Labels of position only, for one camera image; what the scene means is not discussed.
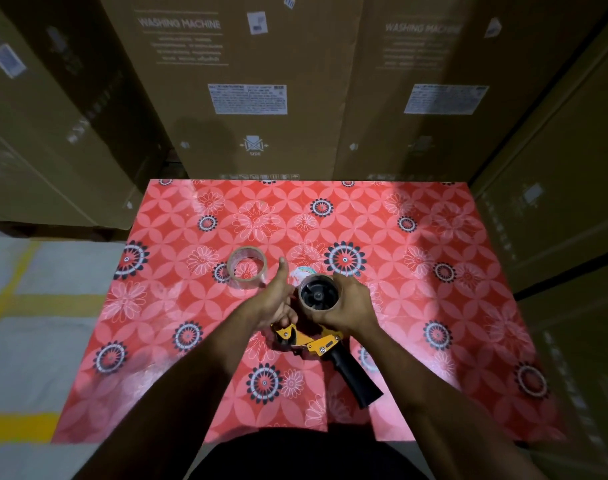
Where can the person's right hand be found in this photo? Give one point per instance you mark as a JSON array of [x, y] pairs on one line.
[[353, 309]]

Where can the person's left hand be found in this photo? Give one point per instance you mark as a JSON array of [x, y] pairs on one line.
[[275, 309]]

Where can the person's right fingers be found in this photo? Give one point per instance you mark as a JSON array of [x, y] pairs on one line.
[[345, 287]]

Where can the person's left thumb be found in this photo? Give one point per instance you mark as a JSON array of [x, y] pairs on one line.
[[281, 277]]

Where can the yellow and black tape dispenser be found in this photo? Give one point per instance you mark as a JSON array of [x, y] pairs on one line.
[[355, 380]]

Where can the person's left forearm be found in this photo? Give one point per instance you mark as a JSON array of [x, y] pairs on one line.
[[184, 399]]

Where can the person's right forearm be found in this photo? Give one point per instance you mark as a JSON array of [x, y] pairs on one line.
[[434, 409]]

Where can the clear packing tape roll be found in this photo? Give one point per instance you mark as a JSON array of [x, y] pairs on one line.
[[233, 274]]

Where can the red floral tablecloth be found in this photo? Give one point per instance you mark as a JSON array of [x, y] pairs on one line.
[[434, 314]]

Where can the person's black shirt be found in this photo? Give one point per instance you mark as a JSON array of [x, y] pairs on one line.
[[309, 457]]

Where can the large brown cardboard box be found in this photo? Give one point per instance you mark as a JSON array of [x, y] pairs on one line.
[[434, 134], [59, 119], [584, 354], [244, 54], [564, 194]]

